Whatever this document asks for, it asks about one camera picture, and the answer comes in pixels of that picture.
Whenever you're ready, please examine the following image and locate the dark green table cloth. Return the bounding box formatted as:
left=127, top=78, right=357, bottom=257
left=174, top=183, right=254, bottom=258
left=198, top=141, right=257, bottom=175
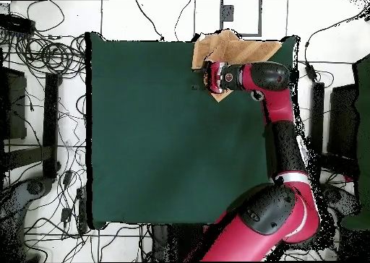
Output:
left=86, top=32, right=300, bottom=229

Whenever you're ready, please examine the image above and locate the dark grey block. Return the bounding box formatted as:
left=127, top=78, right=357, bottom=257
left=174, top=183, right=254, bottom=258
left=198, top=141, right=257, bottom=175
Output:
left=222, top=4, right=234, bottom=22

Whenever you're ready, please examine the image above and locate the green hanging cloth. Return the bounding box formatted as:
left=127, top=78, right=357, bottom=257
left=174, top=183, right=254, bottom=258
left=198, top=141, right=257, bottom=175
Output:
left=340, top=54, right=370, bottom=230

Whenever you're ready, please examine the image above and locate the black power strip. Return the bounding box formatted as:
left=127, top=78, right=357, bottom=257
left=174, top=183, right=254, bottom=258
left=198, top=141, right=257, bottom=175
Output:
left=76, top=187, right=89, bottom=235
left=0, top=14, right=36, bottom=34

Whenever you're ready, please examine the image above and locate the black stand bar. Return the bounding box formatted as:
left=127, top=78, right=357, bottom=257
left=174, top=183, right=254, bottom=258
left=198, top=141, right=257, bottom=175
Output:
left=309, top=82, right=325, bottom=184
left=42, top=72, right=61, bottom=179

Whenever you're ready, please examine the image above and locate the black furniture panel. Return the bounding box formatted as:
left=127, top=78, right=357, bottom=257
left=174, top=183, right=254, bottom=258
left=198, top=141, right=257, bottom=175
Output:
left=0, top=66, right=27, bottom=141
left=327, top=83, right=359, bottom=160

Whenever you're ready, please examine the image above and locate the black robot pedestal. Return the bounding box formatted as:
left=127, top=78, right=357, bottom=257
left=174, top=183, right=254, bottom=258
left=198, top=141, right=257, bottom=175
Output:
left=150, top=223, right=209, bottom=262

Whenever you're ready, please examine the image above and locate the black cable coil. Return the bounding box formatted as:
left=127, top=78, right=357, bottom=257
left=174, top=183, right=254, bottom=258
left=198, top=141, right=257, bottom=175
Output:
left=15, top=33, right=87, bottom=77

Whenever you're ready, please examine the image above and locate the orange terry towel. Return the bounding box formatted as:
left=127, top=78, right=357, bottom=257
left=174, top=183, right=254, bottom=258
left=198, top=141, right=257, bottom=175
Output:
left=191, top=29, right=283, bottom=103

